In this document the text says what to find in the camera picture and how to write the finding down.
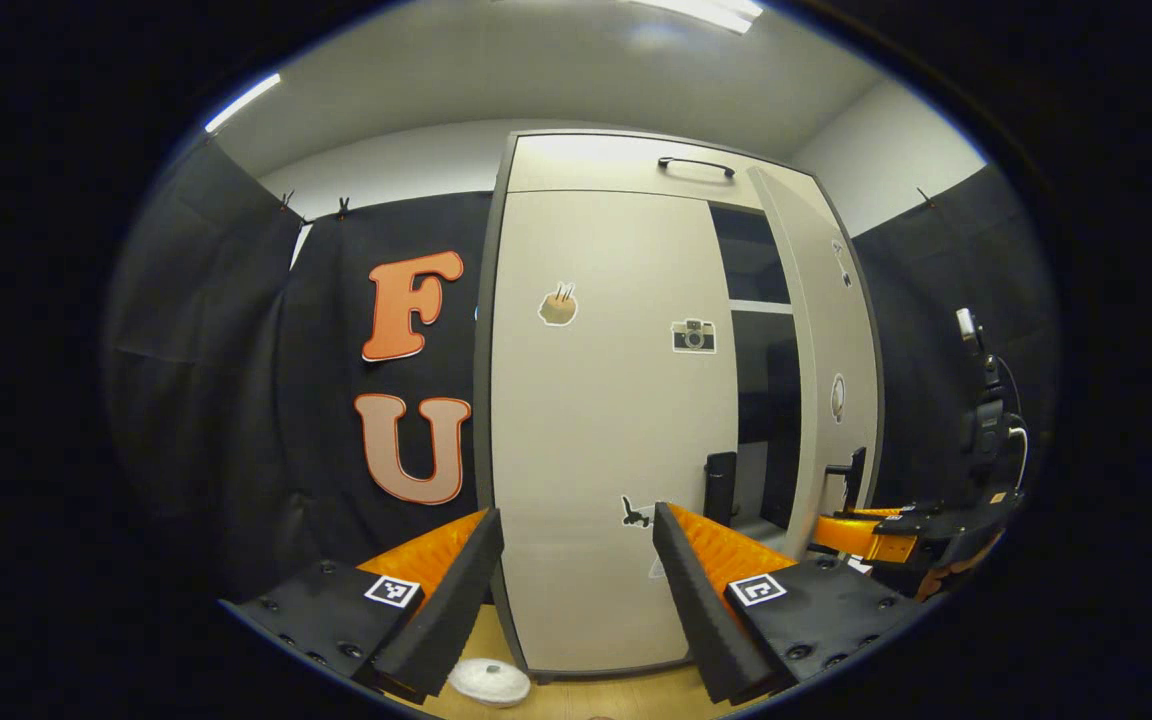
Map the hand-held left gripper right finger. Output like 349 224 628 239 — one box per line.
651 502 937 706

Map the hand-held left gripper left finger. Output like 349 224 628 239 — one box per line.
221 508 506 706

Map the black backdrop cloth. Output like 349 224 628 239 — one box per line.
106 140 497 601
851 165 1062 601

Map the white cabinet top panel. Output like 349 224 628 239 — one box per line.
508 133 817 211

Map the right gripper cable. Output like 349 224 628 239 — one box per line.
994 355 1030 491

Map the black curved panel handle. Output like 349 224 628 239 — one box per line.
657 156 737 179

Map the cat-sticker shoe cabinet door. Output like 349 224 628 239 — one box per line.
748 165 880 561

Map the camera-sticker shoe cabinet door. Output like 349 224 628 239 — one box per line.
491 190 742 673

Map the black door handle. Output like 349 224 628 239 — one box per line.
824 447 867 516
704 452 739 526

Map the white round object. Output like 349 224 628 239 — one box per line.
448 658 532 709

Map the grey double-door shoe cabinet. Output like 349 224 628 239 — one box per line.
473 130 885 681

